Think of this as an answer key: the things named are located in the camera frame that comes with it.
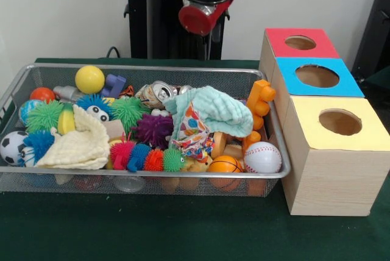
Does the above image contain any red-orange ball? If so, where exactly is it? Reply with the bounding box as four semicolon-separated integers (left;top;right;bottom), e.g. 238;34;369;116
29;87;57;103

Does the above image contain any cream waffle cloth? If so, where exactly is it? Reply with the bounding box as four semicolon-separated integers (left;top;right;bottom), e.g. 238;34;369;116
35;104;111;171

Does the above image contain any black cable loop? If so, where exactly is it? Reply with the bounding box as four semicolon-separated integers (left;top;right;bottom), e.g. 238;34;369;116
105;46;130;60

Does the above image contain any white baseball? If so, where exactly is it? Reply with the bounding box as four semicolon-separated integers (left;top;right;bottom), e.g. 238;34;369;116
243;141;283;173

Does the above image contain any orange basketball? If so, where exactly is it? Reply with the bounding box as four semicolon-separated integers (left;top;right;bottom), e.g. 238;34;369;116
208;155;245;173

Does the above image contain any black-and-white soccer ball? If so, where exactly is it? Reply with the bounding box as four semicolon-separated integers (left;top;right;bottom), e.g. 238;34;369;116
0;130;30;166

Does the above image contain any wooden three-hole box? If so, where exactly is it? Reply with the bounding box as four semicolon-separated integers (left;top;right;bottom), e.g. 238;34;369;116
258;27;390;216

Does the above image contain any black floor stand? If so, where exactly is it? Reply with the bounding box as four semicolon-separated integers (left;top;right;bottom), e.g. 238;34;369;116
350;0;390;74

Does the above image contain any wooden toy burger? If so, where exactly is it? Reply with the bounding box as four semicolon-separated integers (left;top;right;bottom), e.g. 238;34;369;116
211;132;229;160

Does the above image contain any mint waffle cloth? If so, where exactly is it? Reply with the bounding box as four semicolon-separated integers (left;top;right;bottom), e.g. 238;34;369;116
163;85;255;139

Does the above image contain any colourful print cloth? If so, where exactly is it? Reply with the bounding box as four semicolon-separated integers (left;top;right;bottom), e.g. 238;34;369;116
171;101;216;163

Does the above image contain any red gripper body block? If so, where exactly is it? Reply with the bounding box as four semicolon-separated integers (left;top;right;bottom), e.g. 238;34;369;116
178;0;238;37

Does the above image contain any yellow ball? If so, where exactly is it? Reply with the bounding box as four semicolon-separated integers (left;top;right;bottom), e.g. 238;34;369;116
75;65;105;95

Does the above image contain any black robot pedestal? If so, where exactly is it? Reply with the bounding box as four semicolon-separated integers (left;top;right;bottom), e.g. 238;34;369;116
117;0;246;60

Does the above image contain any orange building block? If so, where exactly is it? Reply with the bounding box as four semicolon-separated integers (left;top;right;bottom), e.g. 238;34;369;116
246;79;277;131

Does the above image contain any shallow clear mesh bin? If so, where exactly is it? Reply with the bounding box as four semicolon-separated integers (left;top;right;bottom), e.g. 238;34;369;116
0;62;292;198

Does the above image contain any dark green tablecloth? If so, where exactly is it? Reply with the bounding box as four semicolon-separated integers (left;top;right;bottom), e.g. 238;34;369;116
0;57;390;261
359;66;390;93

